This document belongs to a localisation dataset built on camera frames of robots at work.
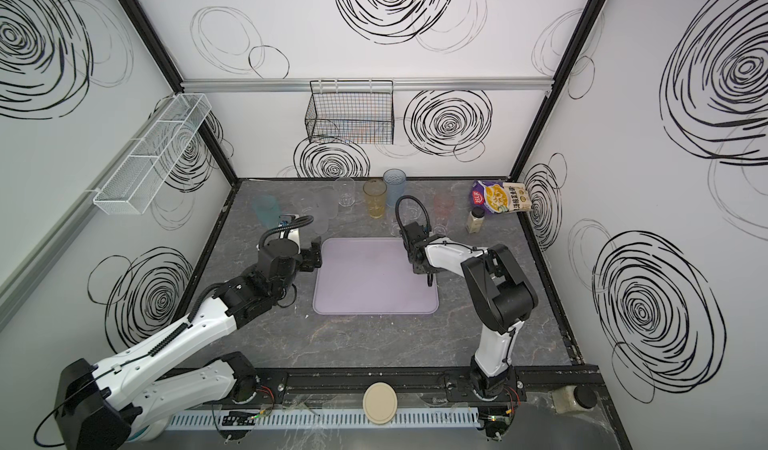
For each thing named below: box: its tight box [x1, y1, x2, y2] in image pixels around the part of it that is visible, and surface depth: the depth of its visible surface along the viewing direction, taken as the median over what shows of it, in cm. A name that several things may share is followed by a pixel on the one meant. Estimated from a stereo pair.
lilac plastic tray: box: [312, 237, 440, 315], surface depth 92 cm
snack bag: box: [470, 180, 533, 214], surface depth 114 cm
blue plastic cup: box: [383, 168, 407, 208], surface depth 108 cm
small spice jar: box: [466, 206, 486, 234], surface depth 102 cm
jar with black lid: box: [552, 385, 598, 413], surface depth 66 cm
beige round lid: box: [362, 382, 398, 425], surface depth 68 cm
